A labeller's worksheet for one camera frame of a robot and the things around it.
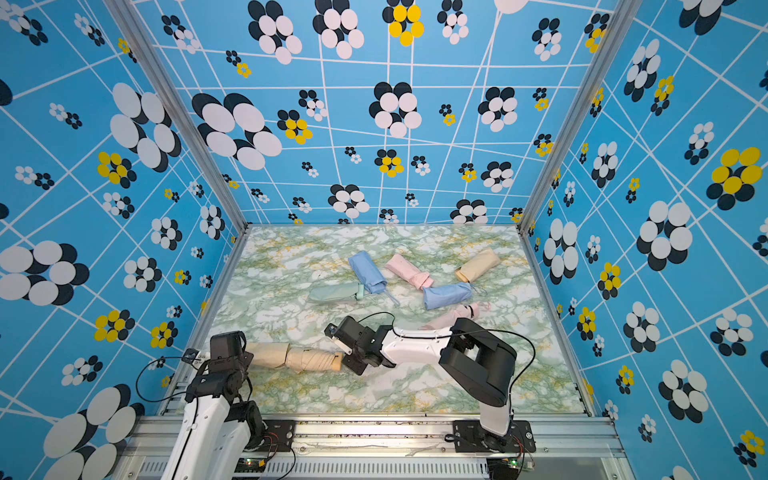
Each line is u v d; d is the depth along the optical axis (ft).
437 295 3.15
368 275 3.28
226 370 2.06
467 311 2.99
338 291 3.16
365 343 2.19
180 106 2.79
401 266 3.45
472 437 2.37
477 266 3.46
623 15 2.24
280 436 2.40
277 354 2.70
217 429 1.75
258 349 2.76
